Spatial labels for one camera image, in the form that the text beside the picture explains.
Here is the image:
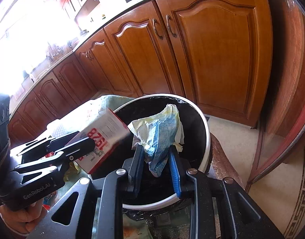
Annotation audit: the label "white red paper carton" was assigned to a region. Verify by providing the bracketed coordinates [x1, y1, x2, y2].
[68, 109, 130, 174]

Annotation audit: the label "person's left hand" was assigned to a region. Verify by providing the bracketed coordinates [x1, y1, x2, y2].
[0, 199, 47, 236]

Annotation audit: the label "wooden base cabinets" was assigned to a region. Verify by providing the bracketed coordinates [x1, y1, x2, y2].
[8, 0, 272, 147]

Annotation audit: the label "white trash bin black bag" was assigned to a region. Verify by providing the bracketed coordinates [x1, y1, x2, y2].
[91, 93, 213, 221]

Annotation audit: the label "floral light green tablecloth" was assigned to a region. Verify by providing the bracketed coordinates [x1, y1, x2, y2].
[9, 94, 133, 148]

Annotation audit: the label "blue white wrapper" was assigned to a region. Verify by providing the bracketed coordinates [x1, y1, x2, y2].
[128, 104, 184, 177]

